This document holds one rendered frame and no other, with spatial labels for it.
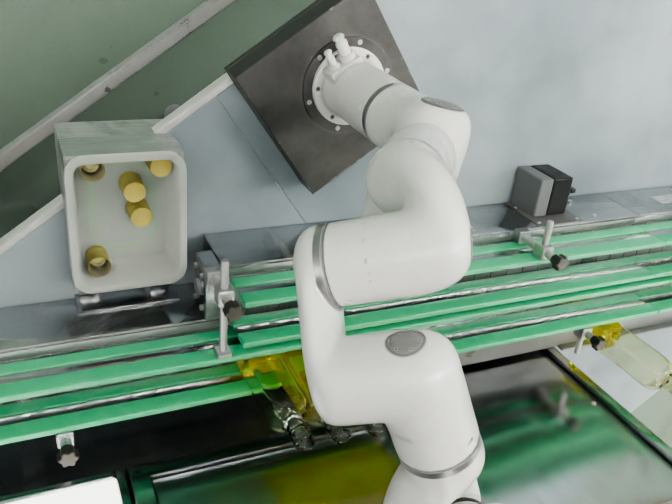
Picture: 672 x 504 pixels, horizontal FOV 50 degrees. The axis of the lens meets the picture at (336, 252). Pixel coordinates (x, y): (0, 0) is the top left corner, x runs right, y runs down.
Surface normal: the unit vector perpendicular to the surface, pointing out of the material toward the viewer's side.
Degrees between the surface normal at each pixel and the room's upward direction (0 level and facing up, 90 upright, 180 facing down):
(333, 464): 90
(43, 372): 90
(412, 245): 56
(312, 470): 90
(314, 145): 1
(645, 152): 0
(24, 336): 90
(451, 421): 9
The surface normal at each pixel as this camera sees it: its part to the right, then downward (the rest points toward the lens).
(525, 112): 0.40, 0.45
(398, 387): -0.27, 0.14
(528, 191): -0.91, 0.11
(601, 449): 0.09, -0.88
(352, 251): -0.34, -0.18
